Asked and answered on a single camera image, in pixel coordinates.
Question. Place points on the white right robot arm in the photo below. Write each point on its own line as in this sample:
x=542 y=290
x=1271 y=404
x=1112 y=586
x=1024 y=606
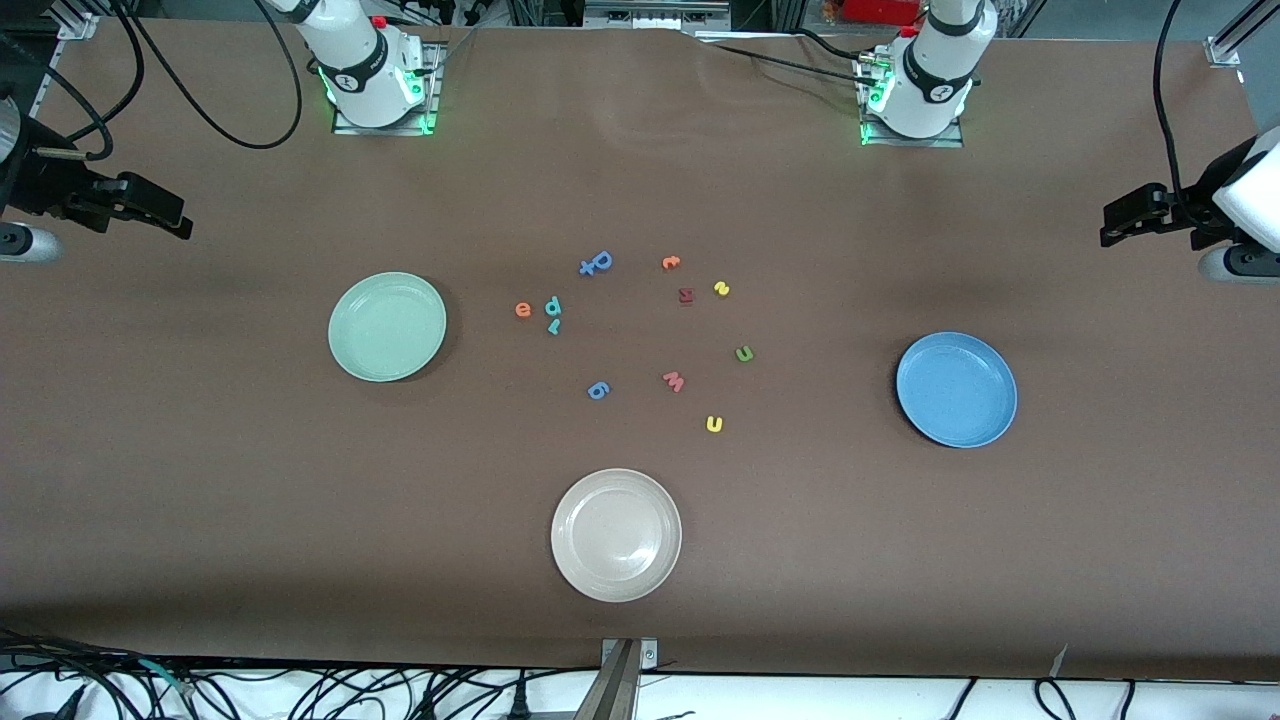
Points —
x=365 y=70

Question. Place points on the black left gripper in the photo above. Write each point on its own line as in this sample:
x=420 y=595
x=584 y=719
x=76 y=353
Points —
x=1193 y=212

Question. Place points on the brown table cover sheet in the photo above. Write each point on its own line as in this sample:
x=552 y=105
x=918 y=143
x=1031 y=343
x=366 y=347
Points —
x=900 y=560

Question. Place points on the mint green plate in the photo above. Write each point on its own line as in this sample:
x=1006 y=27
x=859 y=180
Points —
x=387 y=327

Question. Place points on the aluminium profile bar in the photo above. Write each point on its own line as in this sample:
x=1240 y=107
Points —
x=610 y=690

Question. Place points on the blue foam letter P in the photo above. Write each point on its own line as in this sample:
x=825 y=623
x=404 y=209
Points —
x=600 y=255

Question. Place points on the blue plate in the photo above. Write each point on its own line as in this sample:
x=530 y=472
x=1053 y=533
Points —
x=957 y=390

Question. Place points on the pink foam letter w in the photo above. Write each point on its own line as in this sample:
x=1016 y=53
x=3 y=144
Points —
x=675 y=384

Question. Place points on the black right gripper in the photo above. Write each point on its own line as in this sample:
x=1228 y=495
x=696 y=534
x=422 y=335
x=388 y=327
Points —
x=42 y=188

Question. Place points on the beige plate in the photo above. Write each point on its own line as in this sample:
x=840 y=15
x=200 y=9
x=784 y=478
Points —
x=616 y=535

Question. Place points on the small metal bracket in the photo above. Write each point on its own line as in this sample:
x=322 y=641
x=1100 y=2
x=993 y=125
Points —
x=648 y=655

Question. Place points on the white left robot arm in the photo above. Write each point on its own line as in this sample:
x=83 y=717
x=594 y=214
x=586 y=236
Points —
x=935 y=70

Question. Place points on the red box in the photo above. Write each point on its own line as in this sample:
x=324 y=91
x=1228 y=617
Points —
x=880 y=10

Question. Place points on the black power plug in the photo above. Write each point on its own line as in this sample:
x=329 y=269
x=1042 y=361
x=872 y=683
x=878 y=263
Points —
x=519 y=705

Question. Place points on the grey metal frame part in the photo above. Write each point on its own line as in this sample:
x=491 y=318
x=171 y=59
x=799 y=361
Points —
x=655 y=12

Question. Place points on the blue foam digit six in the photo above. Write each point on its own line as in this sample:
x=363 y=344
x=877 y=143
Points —
x=590 y=390

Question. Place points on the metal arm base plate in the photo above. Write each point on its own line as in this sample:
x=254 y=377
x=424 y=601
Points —
x=955 y=135
x=436 y=90

